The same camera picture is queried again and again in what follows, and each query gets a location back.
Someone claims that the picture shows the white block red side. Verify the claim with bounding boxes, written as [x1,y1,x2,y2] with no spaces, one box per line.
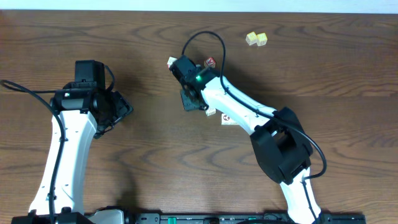
[167,57,177,68]

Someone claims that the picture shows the soccer ball picture block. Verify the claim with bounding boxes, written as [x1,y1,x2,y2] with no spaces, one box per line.
[221,113,239,126]

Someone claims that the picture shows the yellow block left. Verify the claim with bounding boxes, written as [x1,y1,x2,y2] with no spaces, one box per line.
[246,32,258,45]

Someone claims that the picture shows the yellow block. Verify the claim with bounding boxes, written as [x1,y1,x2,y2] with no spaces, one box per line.
[246,32,258,45]
[256,32,268,47]

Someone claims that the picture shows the red letter A block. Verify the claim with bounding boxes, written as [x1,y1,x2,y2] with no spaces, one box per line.
[204,57,216,68]

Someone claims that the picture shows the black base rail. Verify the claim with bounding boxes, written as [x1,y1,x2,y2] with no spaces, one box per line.
[126,213,366,224]

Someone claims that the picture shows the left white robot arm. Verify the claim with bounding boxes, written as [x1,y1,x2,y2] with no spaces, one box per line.
[11,87,134,224]

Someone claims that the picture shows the white block grid pattern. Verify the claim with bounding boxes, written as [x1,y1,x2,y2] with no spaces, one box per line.
[205,107,216,116]

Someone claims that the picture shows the yellow block right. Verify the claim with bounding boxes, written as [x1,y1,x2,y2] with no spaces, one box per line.
[256,32,268,47]

